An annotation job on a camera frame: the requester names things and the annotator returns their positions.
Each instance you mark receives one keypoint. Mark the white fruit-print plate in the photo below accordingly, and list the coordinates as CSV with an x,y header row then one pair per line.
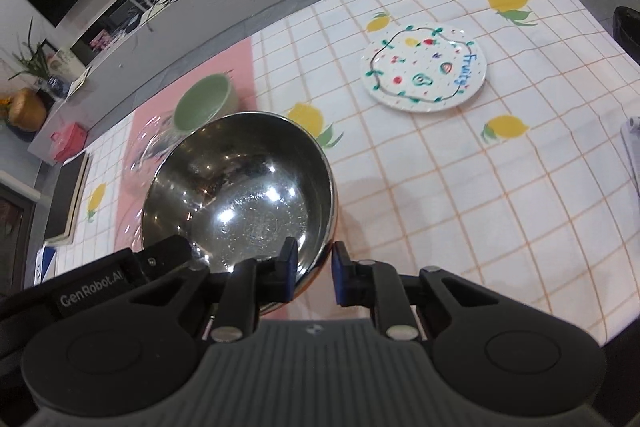
x,y
425,74

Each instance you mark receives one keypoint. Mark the blue glass vase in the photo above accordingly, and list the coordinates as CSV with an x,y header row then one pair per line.
x,y
56,86

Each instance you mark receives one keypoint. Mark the small pink picture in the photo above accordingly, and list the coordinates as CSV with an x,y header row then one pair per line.
x,y
102,41

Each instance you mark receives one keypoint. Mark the black object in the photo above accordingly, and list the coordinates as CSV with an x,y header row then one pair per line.
x,y
627,29

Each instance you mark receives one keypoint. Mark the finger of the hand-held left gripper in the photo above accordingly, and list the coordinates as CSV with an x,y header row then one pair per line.
x,y
165,257

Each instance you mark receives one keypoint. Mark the clear glass plate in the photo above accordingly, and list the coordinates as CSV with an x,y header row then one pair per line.
x,y
145,147

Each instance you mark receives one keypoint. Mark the green ceramic bowl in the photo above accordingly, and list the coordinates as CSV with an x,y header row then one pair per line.
x,y
200,99

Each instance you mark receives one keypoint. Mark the blue and white item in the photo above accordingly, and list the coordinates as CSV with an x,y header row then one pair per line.
x,y
47,264

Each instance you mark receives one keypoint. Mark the white printed canister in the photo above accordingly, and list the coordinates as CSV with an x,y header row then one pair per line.
x,y
64,63

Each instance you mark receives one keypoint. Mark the dried yellow flowers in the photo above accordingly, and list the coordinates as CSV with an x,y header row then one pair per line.
x,y
4,104

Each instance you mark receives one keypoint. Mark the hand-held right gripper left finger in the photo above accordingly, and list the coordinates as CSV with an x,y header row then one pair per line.
x,y
287,268

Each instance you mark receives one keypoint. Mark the checked lemon-print tablecloth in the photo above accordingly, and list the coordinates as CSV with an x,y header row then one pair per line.
x,y
450,187

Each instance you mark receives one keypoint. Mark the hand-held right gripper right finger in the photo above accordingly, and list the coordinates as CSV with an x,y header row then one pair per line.
x,y
340,276

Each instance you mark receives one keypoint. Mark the gold round vase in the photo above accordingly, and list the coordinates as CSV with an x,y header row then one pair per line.
x,y
27,109

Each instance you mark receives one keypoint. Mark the green leafy plant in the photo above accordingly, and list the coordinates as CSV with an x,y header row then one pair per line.
x,y
32,57

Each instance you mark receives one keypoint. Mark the pink box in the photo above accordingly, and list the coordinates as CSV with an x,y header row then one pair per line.
x,y
67,142

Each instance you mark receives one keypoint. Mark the stainless steel bowl orange outside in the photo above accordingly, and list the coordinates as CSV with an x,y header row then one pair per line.
x,y
240,187

